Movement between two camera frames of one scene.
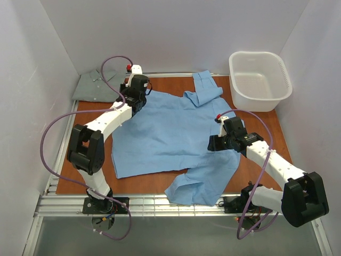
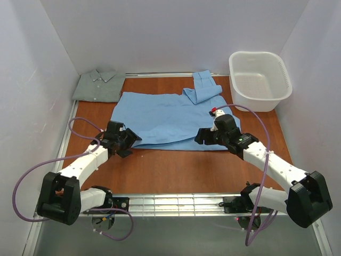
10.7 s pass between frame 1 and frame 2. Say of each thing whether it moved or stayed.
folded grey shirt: stayed
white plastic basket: stayed
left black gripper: moved
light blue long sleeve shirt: moved
